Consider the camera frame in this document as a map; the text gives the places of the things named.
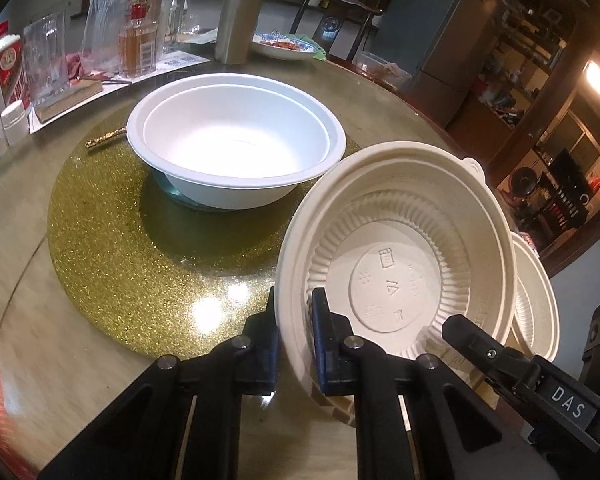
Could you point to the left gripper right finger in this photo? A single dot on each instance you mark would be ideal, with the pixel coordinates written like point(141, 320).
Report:
point(415, 419)

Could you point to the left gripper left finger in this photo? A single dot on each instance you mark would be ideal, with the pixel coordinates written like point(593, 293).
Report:
point(180, 419)

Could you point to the beige plastic bowl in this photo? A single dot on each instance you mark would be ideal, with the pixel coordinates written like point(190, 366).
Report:
point(401, 236)
point(536, 327)

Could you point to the white foam bowl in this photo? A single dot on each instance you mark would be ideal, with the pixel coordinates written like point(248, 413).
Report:
point(235, 141)

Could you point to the gold glitter turntable mat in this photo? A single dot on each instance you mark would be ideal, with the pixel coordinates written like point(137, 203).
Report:
point(156, 275)

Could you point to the small white pill bottle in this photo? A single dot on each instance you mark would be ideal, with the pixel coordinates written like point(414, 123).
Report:
point(15, 122)

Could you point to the clear plastic container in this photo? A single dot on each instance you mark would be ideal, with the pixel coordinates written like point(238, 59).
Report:
point(380, 70)

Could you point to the white paper sheet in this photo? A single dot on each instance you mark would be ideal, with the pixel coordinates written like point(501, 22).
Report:
point(173, 61)

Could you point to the grey refrigerator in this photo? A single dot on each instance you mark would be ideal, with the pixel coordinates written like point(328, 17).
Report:
point(443, 45)

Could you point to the clear glass mug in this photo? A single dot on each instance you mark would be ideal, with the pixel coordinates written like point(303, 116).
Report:
point(44, 57)

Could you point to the patterned food dish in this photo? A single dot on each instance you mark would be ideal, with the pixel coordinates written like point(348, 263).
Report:
point(285, 47)

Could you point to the liquor bottle in bag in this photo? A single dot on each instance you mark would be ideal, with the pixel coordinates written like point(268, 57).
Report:
point(124, 37)

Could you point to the steel thermos flask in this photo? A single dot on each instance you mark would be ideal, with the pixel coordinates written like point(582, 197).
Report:
point(238, 21)

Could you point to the dark wooden chair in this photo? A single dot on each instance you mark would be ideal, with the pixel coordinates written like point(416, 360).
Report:
point(335, 14)

